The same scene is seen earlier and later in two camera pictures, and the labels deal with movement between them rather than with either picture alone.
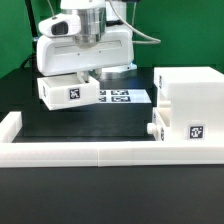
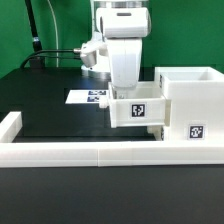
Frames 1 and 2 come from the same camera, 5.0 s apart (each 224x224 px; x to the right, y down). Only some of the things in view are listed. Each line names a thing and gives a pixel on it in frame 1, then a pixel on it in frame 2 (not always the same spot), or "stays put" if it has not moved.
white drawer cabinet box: x=194 y=99 stays put
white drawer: x=64 y=91 to x=143 y=105
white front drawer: x=157 y=127 stays put
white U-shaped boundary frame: x=101 y=154 stays put
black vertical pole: x=31 y=16 stays put
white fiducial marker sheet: x=121 y=96 to x=87 y=96
